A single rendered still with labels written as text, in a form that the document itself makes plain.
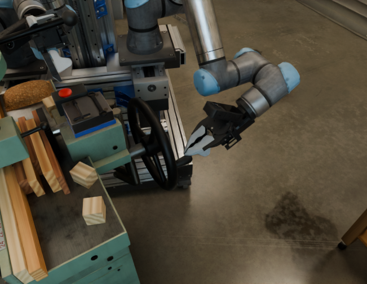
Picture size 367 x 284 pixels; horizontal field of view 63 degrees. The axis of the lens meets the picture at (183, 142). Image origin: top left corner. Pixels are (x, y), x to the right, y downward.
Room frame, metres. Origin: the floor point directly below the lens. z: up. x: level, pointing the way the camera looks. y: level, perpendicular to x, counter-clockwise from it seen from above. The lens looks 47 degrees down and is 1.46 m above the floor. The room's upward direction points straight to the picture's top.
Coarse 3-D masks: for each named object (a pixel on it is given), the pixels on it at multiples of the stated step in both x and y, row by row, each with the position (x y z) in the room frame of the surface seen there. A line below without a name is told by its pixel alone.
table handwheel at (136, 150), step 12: (132, 108) 0.67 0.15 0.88; (144, 108) 0.58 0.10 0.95; (132, 120) 0.69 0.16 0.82; (156, 120) 0.55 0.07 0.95; (132, 132) 0.68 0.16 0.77; (156, 132) 0.52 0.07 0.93; (144, 144) 0.57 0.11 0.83; (156, 144) 0.57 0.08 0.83; (168, 144) 0.50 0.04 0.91; (132, 156) 0.54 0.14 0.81; (144, 156) 0.63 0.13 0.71; (156, 156) 0.56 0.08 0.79; (168, 156) 0.48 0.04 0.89; (156, 168) 0.60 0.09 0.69; (168, 168) 0.47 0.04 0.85; (156, 180) 0.55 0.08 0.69; (168, 180) 0.47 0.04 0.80
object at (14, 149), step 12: (0, 120) 0.45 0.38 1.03; (12, 120) 0.46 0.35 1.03; (0, 132) 0.42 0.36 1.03; (12, 132) 0.42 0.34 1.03; (0, 144) 0.39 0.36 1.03; (12, 144) 0.40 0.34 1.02; (24, 144) 0.43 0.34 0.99; (0, 156) 0.39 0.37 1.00; (12, 156) 0.40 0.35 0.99; (24, 156) 0.41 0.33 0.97
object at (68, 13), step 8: (64, 16) 0.64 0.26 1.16; (72, 16) 0.65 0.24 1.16; (40, 24) 0.63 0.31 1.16; (48, 24) 0.63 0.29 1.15; (56, 24) 0.64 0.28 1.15; (72, 24) 0.64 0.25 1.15; (16, 32) 0.60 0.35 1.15; (24, 32) 0.60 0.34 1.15; (32, 32) 0.61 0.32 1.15; (0, 40) 0.58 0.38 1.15; (8, 40) 0.58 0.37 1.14
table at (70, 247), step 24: (0, 96) 0.70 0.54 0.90; (48, 120) 0.60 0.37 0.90; (96, 168) 0.46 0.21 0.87; (48, 192) 0.37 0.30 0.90; (72, 192) 0.37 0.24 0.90; (96, 192) 0.37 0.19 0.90; (48, 216) 0.31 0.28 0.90; (72, 216) 0.31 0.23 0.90; (48, 240) 0.26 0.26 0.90; (72, 240) 0.26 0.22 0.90; (96, 240) 0.26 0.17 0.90; (120, 240) 0.26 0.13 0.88; (48, 264) 0.21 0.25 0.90; (72, 264) 0.22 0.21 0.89
